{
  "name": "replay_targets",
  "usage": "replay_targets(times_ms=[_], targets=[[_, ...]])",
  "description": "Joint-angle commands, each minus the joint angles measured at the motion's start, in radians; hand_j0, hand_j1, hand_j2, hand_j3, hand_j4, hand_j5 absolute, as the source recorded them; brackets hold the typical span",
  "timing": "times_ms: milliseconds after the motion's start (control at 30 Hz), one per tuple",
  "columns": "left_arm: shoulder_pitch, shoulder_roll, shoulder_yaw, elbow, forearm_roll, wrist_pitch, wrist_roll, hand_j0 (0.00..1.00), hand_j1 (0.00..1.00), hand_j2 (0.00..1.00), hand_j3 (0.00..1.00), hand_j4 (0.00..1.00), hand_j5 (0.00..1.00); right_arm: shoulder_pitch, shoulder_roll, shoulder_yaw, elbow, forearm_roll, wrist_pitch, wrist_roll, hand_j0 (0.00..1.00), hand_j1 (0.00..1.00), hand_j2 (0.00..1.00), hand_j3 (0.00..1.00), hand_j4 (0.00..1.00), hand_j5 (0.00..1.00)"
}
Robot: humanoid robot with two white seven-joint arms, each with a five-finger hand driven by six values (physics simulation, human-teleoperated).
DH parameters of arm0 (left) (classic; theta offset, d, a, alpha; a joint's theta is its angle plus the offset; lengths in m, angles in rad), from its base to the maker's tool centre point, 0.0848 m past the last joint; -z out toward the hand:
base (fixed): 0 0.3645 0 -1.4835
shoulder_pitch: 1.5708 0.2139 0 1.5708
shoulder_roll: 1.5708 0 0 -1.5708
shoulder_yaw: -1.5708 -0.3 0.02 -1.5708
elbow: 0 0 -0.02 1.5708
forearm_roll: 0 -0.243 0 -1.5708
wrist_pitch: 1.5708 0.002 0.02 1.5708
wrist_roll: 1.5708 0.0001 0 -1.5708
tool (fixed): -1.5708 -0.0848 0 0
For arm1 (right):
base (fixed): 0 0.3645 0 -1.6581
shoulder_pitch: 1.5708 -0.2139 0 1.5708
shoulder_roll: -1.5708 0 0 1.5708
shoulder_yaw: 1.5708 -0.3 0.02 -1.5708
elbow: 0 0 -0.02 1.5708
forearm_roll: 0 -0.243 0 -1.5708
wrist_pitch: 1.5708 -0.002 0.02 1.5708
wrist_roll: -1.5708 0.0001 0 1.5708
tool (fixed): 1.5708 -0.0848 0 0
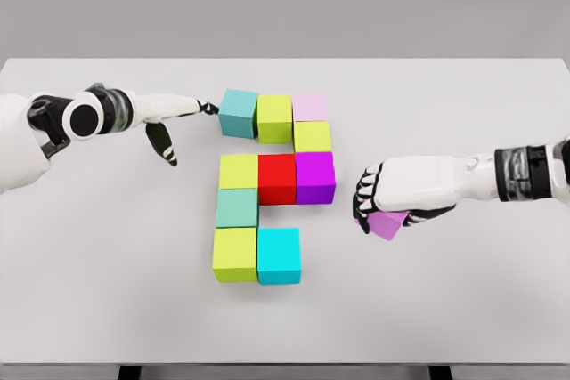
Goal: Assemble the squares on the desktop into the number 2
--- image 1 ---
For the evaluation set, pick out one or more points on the red cube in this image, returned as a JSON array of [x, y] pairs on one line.
[[277, 177]]

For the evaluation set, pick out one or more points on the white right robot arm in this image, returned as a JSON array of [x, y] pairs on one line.
[[525, 173]]

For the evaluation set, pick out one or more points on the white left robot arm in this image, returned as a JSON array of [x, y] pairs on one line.
[[18, 131]]

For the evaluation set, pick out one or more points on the yellow-green cube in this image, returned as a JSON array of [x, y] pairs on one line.
[[312, 136], [238, 171], [235, 254], [274, 118]]

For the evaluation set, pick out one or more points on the mint green cube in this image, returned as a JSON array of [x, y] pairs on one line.
[[237, 207]]

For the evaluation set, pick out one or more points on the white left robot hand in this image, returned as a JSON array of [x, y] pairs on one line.
[[173, 105]]

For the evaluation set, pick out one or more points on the bright cyan cube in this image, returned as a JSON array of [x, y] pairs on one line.
[[279, 255]]

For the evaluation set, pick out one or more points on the vivid purple cube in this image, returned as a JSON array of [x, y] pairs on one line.
[[315, 176]]

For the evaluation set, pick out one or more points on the orchid purple cube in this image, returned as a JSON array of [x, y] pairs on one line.
[[388, 223]]

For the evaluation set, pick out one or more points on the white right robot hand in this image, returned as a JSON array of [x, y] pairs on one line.
[[414, 182]]

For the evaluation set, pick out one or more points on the pale pink cube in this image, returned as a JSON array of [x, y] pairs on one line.
[[310, 107]]

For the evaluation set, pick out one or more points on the teal blue cube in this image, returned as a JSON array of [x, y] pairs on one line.
[[238, 112]]

